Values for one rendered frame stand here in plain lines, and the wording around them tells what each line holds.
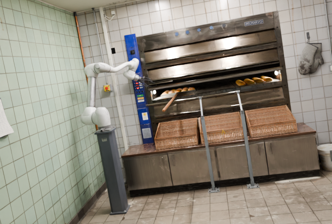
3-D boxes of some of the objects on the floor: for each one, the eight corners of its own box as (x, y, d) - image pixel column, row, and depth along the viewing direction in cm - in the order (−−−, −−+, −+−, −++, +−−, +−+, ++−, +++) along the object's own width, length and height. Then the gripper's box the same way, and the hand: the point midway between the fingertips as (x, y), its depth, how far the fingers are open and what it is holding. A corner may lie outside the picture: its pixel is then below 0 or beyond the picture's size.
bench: (138, 183, 476) (131, 145, 471) (308, 163, 440) (303, 122, 434) (128, 199, 421) (120, 156, 415) (322, 178, 385) (316, 130, 379)
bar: (160, 189, 437) (145, 104, 426) (256, 178, 418) (243, 89, 407) (157, 198, 406) (141, 107, 395) (259, 187, 387) (245, 91, 376)
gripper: (140, 72, 445) (156, 78, 448) (135, 84, 446) (150, 90, 450) (140, 72, 437) (156, 79, 441) (135, 85, 439) (151, 91, 442)
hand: (151, 84), depth 445 cm, fingers closed on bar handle, 5 cm apart
